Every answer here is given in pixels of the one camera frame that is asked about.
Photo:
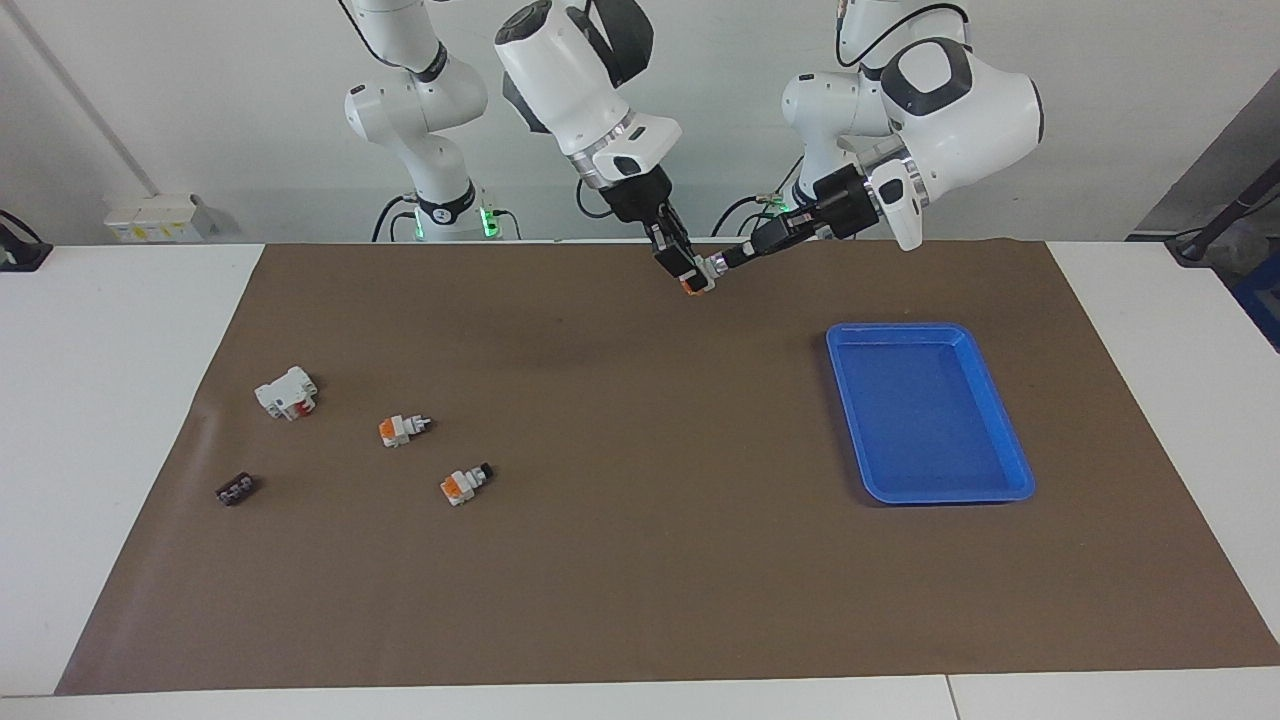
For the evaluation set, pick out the brown table mat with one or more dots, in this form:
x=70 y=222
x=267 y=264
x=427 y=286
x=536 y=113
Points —
x=640 y=560

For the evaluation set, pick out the white power strip box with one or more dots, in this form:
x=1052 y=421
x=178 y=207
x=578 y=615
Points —
x=160 y=218

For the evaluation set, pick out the small dark cylindrical capacitor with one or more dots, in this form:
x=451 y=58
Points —
x=235 y=490

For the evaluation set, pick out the blue crate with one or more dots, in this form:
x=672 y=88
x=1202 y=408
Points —
x=1262 y=310

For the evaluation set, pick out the black clamp mount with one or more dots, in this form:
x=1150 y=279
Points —
x=22 y=252

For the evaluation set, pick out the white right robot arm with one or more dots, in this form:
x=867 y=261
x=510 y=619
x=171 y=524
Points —
x=570 y=80

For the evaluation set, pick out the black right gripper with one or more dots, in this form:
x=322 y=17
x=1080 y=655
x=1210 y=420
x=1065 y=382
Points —
x=638 y=195

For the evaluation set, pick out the blue plastic tray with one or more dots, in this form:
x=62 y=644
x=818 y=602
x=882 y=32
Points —
x=925 y=415

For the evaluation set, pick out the black stand pole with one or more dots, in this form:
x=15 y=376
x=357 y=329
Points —
x=1225 y=215

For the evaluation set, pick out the white circuit breaker red lever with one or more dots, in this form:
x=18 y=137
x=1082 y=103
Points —
x=283 y=393

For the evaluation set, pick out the white selector switch orange block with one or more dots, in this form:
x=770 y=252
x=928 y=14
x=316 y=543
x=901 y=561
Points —
x=400 y=430
x=462 y=485

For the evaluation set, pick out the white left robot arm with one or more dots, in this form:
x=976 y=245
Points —
x=960 y=110

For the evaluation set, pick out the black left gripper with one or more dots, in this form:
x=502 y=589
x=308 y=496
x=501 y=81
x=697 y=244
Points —
x=848 y=200

